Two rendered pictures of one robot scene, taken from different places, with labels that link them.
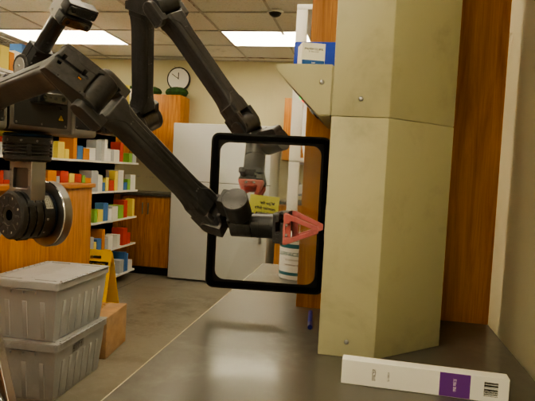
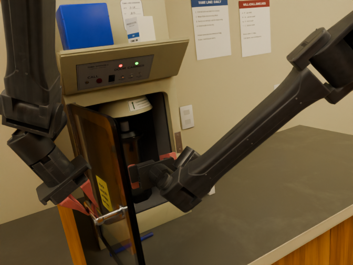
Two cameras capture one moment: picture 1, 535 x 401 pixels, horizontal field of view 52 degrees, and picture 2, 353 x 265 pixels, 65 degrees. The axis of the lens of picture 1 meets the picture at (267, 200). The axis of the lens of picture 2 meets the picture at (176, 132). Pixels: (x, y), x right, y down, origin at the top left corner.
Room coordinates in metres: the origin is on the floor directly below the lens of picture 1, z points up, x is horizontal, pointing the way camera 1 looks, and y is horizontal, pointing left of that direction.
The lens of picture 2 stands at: (1.58, 0.57, 1.48)
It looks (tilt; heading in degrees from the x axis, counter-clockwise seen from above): 16 degrees down; 234
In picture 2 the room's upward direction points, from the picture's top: 8 degrees counter-clockwise
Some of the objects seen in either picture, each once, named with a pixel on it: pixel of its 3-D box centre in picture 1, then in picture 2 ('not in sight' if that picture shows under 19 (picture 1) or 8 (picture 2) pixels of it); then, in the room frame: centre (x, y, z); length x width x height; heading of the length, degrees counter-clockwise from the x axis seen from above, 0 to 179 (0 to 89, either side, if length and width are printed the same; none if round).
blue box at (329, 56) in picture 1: (317, 65); (84, 28); (1.32, -0.10, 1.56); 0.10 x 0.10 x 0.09; 80
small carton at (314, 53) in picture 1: (310, 60); (140, 30); (1.18, -0.08, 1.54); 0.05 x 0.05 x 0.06; 7
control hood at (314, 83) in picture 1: (310, 100); (126, 65); (1.23, -0.09, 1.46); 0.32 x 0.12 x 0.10; 170
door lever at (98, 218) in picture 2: not in sight; (102, 209); (1.43, 0.07, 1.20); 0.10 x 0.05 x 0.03; 85
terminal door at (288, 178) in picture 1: (267, 213); (105, 194); (1.39, 0.00, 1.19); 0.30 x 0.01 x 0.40; 85
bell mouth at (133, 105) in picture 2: not in sight; (123, 102); (1.19, -0.24, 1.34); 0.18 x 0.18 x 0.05
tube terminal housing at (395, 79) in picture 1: (390, 165); (116, 109); (1.20, -0.27, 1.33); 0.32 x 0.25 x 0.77; 170
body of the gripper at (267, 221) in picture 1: (268, 225); (161, 175); (1.23, -0.01, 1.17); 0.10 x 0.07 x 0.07; 169
